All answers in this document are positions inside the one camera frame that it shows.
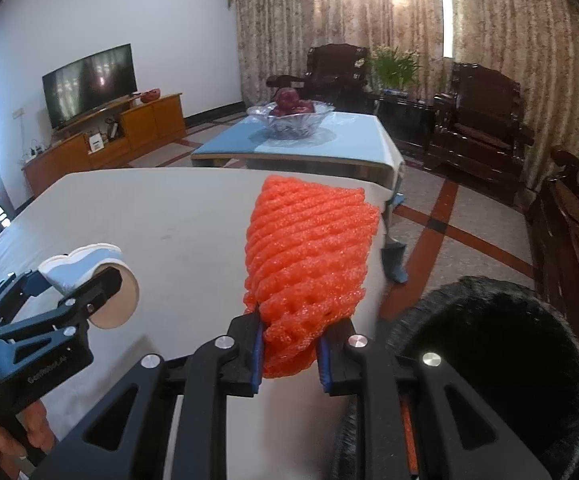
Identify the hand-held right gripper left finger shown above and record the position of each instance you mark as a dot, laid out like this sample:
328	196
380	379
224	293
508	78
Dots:
257	360

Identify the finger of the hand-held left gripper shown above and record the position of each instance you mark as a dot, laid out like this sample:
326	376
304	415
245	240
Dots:
37	282
99	287

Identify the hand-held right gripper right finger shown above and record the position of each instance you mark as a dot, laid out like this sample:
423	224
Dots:
323	367

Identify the crushed paper cup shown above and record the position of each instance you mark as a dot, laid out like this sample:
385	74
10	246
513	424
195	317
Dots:
79	265

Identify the orange foam fruit net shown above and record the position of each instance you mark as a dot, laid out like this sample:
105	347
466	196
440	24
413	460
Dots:
309	250

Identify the black woven bin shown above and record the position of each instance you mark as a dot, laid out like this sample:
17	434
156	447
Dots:
494	340

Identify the dark blue grey object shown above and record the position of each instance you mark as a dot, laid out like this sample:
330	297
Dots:
394	262

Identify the small white device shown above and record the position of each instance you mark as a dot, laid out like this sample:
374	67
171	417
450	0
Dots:
95	142

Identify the wooden television cabinet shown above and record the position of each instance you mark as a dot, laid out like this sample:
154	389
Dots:
154	120

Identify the red basket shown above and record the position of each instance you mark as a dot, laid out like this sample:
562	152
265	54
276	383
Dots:
149	95

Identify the flat screen television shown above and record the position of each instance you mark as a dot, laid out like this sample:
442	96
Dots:
89	85

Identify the coffee table with blue cloth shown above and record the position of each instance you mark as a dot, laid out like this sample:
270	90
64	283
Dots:
349	142

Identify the glass fruit bowl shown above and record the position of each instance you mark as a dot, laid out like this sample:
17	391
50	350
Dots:
289	127

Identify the red apples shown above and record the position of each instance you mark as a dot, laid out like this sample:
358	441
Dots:
289	102

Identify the dark wooden side table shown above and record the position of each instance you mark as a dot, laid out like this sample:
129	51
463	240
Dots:
404	120

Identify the dark wooden sofa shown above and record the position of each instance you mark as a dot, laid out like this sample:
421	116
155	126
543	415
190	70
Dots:
574	240

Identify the dark wooden armchair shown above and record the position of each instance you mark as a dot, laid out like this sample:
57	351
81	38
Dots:
334	72
484	125

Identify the green potted plant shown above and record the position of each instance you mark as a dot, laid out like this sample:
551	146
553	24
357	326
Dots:
394	67

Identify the patterned beige curtain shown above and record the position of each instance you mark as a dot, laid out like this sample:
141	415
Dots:
509	25

